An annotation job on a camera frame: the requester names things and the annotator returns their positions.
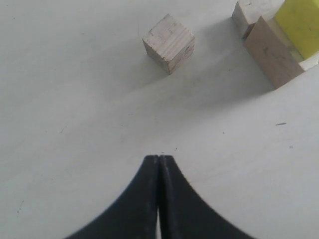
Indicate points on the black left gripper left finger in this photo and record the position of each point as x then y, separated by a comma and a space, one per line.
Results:
133, 215

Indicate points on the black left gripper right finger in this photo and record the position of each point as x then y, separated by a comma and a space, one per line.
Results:
183, 214

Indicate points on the large pale wooden cube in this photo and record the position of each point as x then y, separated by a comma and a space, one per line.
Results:
275, 54

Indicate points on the yellow cube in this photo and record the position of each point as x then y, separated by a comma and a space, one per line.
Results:
299, 19

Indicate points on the medium plywood cube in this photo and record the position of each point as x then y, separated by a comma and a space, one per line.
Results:
169, 43

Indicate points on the small light wooden cube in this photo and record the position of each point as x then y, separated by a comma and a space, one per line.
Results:
247, 12

